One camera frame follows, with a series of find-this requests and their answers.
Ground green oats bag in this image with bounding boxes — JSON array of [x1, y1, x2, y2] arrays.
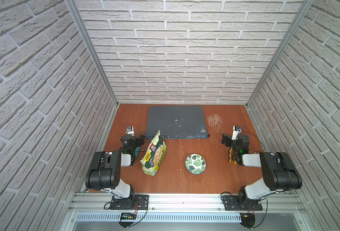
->
[[141, 130, 167, 177]]

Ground aluminium frame rail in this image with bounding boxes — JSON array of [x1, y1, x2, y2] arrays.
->
[[66, 193, 306, 224]]

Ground yellow black pliers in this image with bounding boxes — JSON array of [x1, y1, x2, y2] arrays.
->
[[228, 147, 236, 164]]

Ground green leaf pattern bowl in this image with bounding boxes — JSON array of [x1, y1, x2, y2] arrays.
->
[[185, 154, 206, 175]]

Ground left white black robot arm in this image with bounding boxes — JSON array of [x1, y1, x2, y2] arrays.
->
[[85, 134, 145, 199]]

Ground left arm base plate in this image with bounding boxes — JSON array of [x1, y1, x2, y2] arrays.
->
[[104, 194, 150, 210]]

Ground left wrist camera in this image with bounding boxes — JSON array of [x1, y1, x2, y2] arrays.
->
[[126, 126, 134, 136]]

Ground grey network switch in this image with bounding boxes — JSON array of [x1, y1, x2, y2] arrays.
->
[[146, 105, 210, 139]]

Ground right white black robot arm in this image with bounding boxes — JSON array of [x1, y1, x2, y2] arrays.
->
[[221, 134, 303, 207]]

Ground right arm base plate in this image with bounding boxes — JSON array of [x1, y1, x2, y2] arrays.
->
[[221, 194, 263, 211]]

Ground left small circuit board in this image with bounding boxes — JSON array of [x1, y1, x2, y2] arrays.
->
[[120, 212, 137, 221]]

